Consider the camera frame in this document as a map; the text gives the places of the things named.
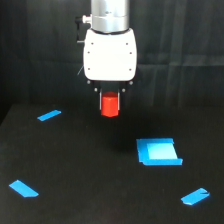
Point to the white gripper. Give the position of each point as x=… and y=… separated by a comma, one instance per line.
x=109, y=58

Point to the red hexagonal block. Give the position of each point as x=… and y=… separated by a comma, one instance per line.
x=109, y=106

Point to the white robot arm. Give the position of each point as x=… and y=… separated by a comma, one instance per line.
x=107, y=17

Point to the blue tape strip back left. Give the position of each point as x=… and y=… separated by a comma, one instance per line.
x=48, y=115

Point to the blue tape strip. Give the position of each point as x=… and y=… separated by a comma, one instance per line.
x=48, y=115
x=195, y=197
x=23, y=189

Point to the blue tape square marker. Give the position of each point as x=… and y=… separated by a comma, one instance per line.
x=158, y=152

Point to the black curtain backdrop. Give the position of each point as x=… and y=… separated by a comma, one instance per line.
x=180, y=52

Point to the blue tape strip front left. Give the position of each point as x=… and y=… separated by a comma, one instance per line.
x=23, y=189

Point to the blue tape strip front right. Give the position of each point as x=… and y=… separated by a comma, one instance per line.
x=195, y=197

